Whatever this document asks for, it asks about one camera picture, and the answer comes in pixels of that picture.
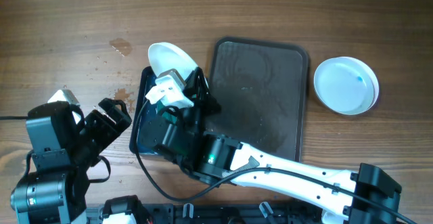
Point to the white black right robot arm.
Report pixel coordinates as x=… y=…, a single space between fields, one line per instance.
x=366 y=196

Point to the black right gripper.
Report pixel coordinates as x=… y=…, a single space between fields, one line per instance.
x=197 y=91

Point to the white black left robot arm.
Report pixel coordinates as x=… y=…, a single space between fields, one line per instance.
x=55 y=191

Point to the white plate blue smear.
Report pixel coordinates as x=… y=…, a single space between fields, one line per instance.
x=327 y=83

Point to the white plate blue dot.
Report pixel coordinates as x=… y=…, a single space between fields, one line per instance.
x=165 y=56

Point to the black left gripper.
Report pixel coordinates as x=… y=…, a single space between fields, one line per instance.
x=109 y=129

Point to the black water basin tray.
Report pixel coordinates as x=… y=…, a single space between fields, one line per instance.
x=142 y=92

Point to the green yellow sponge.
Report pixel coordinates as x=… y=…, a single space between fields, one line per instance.
x=170 y=115

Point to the dark brown serving tray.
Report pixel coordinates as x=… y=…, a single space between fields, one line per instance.
x=261 y=87

